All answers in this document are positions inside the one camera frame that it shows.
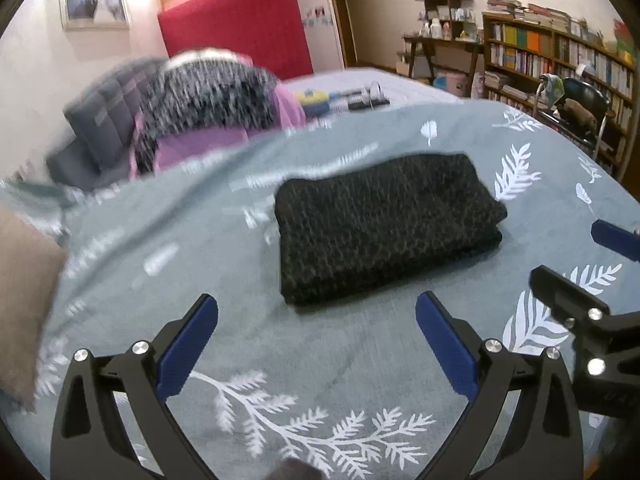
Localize small colourful stickers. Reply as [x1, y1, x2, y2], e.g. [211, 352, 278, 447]
[302, 6, 333, 28]

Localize dark wooden desk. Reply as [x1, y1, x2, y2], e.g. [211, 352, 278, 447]
[402, 34, 486, 81]

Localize wooden bookshelf with books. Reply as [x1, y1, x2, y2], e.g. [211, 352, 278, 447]
[481, 0, 640, 181]

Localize yellow toy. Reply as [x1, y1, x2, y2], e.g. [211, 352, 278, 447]
[295, 89, 331, 117]

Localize pink storage box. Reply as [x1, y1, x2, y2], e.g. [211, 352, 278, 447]
[432, 71, 471, 98]

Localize teal leaf print blanket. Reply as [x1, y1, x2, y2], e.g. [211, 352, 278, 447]
[0, 97, 640, 480]

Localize red upholstered panel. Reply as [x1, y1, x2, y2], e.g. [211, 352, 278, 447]
[157, 0, 315, 81]

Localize yellow blue items on bed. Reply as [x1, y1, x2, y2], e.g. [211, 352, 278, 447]
[285, 67, 466, 121]

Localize grey upholstered headboard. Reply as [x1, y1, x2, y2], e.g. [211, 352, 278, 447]
[47, 57, 166, 191]

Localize small wooden shelf unit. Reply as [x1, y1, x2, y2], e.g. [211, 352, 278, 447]
[417, 0, 476, 38]

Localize brown cushion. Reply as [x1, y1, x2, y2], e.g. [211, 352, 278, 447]
[565, 99, 599, 122]

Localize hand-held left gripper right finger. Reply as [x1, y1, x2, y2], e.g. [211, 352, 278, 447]
[415, 290, 585, 480]

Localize beige pillow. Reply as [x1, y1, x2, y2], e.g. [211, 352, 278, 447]
[0, 207, 68, 413]

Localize pink cloth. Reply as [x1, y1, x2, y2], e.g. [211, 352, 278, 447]
[127, 82, 307, 178]

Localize black chair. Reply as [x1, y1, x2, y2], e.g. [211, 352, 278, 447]
[535, 75, 618, 161]

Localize dark leopard print pants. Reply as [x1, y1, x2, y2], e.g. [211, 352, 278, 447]
[274, 152, 508, 307]

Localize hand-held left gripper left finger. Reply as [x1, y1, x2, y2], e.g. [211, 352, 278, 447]
[50, 294, 220, 480]

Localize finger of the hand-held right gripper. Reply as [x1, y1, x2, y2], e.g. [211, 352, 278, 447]
[590, 219, 640, 262]
[529, 265, 640, 418]

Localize framed wall picture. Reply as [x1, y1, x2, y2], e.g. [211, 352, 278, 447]
[60, 0, 132, 31]

